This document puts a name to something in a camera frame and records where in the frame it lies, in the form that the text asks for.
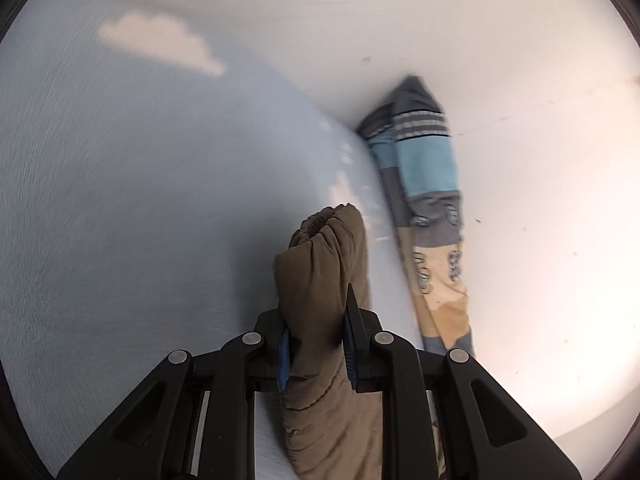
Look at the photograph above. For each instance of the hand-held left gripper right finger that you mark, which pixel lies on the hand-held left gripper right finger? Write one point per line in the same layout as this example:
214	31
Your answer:
348	355

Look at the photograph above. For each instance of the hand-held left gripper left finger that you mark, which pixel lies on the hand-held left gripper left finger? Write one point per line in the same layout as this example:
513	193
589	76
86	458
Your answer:
283	360

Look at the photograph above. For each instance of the brown quilted jacket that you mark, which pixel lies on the brown quilted jacket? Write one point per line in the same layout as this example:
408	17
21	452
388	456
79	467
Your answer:
320	280

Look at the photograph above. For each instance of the patchwork printed duvet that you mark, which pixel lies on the patchwork printed duvet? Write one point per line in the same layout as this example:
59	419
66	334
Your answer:
425	170

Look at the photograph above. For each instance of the blue cloud print bed sheet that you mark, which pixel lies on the blue cloud print bed sheet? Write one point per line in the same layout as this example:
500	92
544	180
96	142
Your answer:
150	185

